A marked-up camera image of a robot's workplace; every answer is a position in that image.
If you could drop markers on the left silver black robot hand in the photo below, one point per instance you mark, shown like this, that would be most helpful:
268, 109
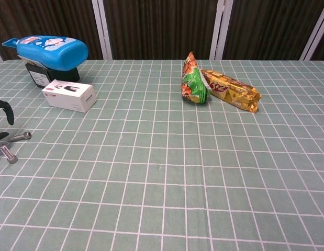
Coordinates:
7, 109

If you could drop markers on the silver bolt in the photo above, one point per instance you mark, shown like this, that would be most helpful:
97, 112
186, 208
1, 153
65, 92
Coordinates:
8, 154
20, 137

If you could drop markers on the white product box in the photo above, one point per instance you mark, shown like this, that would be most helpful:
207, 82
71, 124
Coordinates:
70, 98

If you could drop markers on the black cardboard box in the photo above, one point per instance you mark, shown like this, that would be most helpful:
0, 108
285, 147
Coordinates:
63, 74

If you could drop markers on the blue cartoon print bottle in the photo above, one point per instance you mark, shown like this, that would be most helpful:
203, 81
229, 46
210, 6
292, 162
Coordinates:
54, 53

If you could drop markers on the dark slatted partition panel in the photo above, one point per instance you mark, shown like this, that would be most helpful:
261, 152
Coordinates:
161, 28
46, 18
269, 28

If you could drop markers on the green checked tablecloth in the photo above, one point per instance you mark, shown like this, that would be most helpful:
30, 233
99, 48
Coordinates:
161, 170

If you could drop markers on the green snack bag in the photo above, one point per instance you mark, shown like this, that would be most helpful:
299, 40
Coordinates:
194, 83

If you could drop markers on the golden cracker pack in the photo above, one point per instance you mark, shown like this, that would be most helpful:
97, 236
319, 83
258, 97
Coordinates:
235, 92

